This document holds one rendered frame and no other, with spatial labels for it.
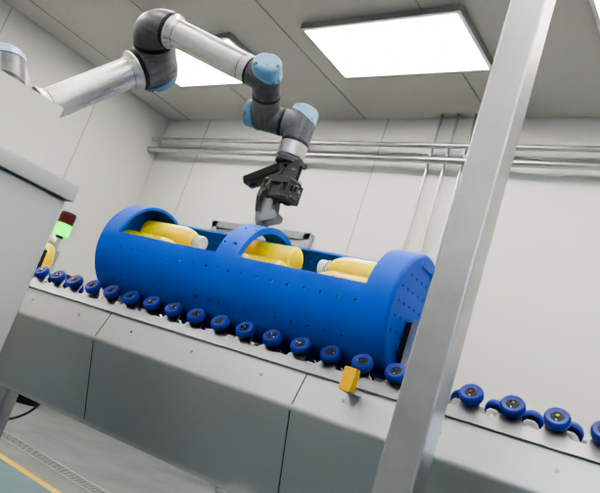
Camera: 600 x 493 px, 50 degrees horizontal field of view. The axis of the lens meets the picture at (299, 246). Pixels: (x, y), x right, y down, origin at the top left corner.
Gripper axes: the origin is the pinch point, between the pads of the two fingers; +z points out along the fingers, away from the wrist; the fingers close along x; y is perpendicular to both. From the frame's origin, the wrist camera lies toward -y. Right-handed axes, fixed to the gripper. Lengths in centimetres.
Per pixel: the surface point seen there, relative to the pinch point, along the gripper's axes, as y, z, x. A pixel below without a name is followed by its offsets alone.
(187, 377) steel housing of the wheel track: 6.0, 40.8, -13.7
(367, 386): 47, 31, -12
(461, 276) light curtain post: 68, 12, -36
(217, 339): 8.8, 30.9, -11.5
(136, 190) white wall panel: -462, -120, 360
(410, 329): 50, 17, -5
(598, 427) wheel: 88, 26, -11
